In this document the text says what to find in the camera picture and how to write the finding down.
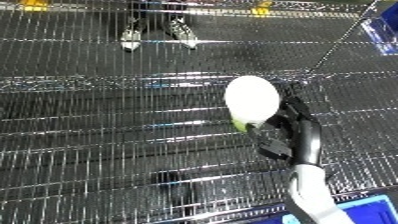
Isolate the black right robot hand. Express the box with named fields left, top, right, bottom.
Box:
left=243, top=83, right=326, bottom=167

